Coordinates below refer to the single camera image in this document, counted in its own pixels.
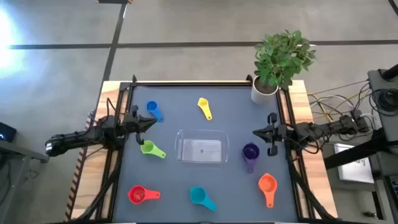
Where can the yellow black hazard tape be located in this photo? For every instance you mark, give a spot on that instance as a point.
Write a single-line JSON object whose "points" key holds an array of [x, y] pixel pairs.
{"points": [[74, 186]]}

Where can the teal measuring cup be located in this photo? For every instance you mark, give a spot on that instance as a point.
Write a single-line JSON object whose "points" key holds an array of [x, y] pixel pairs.
{"points": [[198, 195]]}

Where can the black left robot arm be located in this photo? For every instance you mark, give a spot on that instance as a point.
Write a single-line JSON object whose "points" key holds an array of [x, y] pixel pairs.
{"points": [[74, 138]]}

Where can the white plant pot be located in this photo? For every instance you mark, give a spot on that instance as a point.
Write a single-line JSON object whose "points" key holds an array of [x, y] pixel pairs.
{"points": [[259, 96]]}

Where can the black device with blue light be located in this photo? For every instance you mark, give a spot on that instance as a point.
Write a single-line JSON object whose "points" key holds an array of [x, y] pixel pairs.
{"points": [[7, 132]]}

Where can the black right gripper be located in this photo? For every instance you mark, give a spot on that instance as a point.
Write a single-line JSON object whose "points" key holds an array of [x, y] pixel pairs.
{"points": [[280, 133]]}

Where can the yellow measuring cup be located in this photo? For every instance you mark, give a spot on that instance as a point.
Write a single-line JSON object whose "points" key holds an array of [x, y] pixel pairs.
{"points": [[202, 102]]}

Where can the red measuring cup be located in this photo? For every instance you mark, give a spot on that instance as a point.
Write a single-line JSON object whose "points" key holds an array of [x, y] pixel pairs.
{"points": [[136, 194]]}

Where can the black diagonal beam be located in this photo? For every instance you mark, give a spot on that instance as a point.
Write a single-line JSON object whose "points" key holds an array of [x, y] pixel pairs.
{"points": [[351, 155]]}

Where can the grey table mat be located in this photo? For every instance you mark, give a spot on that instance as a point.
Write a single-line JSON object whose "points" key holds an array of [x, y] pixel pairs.
{"points": [[217, 186]]}

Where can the green leafy plant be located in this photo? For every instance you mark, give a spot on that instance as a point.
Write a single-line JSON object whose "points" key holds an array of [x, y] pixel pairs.
{"points": [[280, 56]]}

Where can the grey equipment stand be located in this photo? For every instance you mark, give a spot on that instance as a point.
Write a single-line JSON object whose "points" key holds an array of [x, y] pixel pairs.
{"points": [[377, 79]]}

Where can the white printed sheet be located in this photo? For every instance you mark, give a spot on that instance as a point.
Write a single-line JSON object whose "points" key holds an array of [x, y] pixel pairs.
{"points": [[357, 171]]}

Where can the black pole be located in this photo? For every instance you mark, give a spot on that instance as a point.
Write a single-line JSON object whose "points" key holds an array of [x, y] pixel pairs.
{"points": [[391, 72]]}

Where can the grey cart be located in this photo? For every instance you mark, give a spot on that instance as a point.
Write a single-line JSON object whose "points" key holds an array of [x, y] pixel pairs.
{"points": [[12, 149]]}

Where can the clear plastic bin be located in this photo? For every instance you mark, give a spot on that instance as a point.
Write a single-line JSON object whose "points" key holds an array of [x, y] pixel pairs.
{"points": [[202, 149]]}

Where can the blue measuring cup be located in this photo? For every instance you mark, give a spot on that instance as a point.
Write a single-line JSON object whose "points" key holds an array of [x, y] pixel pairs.
{"points": [[151, 106]]}

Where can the orange measuring cup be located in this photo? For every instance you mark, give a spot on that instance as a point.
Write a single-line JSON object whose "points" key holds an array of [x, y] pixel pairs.
{"points": [[267, 185]]}

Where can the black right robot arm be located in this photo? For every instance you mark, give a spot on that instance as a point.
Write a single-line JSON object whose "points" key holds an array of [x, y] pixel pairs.
{"points": [[329, 127]]}

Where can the green measuring cup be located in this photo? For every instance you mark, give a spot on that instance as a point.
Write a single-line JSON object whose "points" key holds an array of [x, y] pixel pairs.
{"points": [[147, 147]]}

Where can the wooden table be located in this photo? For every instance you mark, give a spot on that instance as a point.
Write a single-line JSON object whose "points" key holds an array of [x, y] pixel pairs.
{"points": [[300, 99]]}

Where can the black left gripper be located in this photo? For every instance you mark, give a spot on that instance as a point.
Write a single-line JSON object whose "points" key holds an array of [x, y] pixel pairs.
{"points": [[132, 124]]}

